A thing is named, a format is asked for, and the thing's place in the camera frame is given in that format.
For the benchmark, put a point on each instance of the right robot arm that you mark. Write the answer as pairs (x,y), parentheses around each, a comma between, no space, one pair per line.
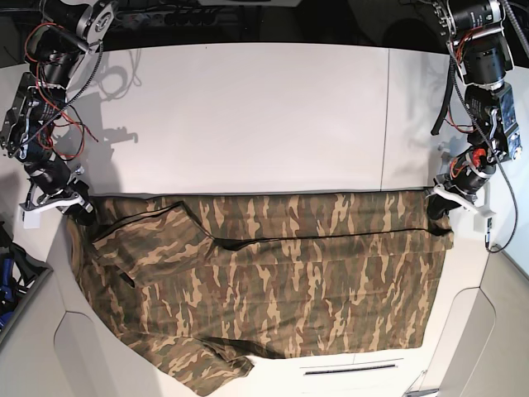
(70,33)

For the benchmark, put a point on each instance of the blue and black equipment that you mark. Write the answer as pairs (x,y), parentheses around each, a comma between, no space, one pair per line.
(21,277)

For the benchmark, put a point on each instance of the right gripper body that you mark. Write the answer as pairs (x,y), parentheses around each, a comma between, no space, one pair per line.
(53,187)

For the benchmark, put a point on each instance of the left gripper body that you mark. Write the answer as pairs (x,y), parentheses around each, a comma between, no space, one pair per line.
(469,191)

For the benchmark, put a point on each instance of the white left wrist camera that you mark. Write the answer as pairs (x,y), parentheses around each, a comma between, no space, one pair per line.
(483,223)

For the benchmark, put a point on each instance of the camouflage T-shirt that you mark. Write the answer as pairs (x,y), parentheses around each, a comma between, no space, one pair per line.
(197,285)

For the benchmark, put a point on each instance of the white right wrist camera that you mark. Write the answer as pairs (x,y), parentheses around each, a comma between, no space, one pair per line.
(31,220)

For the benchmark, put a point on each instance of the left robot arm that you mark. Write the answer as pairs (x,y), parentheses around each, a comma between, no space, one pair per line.
(479,59)

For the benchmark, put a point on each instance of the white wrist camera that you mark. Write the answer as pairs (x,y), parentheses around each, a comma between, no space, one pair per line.
(31,220)
(483,223)

